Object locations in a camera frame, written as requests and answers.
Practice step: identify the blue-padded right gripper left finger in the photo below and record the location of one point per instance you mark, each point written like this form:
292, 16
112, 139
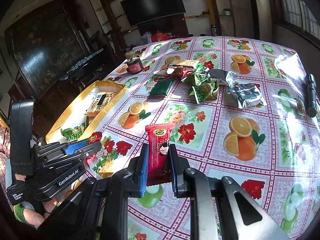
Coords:
140, 177

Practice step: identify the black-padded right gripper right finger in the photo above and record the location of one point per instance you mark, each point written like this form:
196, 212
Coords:
177, 167

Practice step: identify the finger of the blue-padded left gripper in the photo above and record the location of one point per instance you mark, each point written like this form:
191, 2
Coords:
70, 149

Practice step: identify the light green snack packet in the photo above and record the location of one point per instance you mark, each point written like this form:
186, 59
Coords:
73, 133

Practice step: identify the red girl-print snack bar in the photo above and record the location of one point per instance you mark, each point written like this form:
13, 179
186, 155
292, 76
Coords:
159, 142

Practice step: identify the dark green packet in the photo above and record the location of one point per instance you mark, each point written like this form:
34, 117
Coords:
161, 88

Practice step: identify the green pea snack bag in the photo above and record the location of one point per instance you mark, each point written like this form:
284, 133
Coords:
202, 86

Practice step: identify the silver foil snack bag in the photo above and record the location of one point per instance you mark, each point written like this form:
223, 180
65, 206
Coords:
246, 94

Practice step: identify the green garlic flavour packet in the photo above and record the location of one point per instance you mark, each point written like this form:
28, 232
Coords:
95, 136

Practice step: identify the large cracker pack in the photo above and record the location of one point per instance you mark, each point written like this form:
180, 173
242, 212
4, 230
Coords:
101, 100

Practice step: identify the left hand green glove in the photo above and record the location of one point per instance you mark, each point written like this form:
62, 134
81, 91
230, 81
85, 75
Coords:
25, 212

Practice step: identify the yellow-rimmed cardboard tray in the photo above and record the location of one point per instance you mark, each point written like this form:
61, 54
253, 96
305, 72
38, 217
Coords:
75, 113

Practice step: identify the floral fruit plastic tablecloth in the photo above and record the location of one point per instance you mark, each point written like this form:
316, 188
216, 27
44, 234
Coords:
271, 151

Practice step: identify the dark painted cabinet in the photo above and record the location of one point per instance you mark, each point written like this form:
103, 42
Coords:
46, 43

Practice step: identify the thin cracker pack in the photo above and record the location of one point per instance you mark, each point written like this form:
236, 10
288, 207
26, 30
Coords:
185, 63

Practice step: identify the dark jar pink label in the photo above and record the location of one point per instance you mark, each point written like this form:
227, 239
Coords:
134, 65

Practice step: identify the black flashlight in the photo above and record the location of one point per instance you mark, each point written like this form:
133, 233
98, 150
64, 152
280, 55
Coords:
311, 95

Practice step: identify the black television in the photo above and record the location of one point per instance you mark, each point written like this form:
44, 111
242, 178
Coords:
140, 11

